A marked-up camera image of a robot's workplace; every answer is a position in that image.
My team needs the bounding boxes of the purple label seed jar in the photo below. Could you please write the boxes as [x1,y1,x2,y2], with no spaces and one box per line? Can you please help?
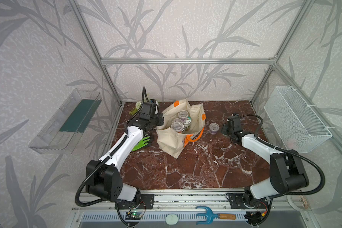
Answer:
[209,123,219,135]

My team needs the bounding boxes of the red label seed jar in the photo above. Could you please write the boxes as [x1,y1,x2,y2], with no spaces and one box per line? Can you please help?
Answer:
[171,118,185,133]

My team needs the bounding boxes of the beige canvas bag orange handles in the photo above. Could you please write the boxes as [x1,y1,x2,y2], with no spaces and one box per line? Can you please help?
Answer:
[157,99,206,159]

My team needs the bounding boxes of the green label seed jar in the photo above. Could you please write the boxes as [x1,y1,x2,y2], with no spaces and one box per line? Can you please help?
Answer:
[183,116,192,131]
[178,110,189,123]

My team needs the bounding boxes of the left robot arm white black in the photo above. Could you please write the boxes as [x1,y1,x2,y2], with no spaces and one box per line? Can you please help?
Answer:
[79,113,164,205]

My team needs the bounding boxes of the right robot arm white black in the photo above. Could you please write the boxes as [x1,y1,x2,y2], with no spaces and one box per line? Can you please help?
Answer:
[221,123,309,201]

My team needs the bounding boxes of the lying green label seed jar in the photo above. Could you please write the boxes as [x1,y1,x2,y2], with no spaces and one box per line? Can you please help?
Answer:
[183,116,192,131]

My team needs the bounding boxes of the potted orange flower plant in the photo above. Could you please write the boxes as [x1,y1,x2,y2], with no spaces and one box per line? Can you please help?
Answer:
[129,93,159,117]

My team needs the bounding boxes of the green black garden glove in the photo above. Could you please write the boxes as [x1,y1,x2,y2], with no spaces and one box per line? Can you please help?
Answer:
[132,135,154,152]

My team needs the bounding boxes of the blue garden hand fork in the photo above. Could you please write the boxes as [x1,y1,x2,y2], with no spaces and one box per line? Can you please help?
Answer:
[195,206,237,225]

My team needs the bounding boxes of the right base wiring bundle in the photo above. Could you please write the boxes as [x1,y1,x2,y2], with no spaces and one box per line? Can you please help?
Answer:
[244,209,270,226]

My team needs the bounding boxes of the green circuit board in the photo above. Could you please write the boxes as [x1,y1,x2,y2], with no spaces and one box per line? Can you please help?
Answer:
[125,211,143,220]

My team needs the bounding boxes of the tape roll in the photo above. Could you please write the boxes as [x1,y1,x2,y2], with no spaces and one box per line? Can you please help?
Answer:
[287,195,310,212]

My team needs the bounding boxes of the white oval button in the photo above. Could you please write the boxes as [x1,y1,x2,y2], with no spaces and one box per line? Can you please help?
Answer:
[165,214,179,225]

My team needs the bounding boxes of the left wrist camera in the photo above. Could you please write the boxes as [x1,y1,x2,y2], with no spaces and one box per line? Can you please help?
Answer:
[141,99,159,116]

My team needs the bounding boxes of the white wire mesh basket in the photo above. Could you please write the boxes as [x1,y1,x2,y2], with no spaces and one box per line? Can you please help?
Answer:
[264,85,332,154]

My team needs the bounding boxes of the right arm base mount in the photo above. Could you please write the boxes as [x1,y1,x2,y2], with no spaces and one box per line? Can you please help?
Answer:
[225,192,269,209]

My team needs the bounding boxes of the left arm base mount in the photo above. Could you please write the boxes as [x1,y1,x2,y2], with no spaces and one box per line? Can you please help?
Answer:
[115,193,155,210]

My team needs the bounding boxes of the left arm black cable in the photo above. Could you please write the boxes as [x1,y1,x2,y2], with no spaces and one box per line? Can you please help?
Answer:
[74,86,149,207]

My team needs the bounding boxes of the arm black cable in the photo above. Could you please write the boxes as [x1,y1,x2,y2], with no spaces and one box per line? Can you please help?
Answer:
[74,86,149,207]
[239,114,325,196]

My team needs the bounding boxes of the clear plastic wall shelf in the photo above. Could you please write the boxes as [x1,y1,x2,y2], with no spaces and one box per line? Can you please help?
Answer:
[28,88,102,155]

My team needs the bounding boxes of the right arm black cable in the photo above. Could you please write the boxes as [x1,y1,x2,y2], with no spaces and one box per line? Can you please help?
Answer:
[239,114,325,196]

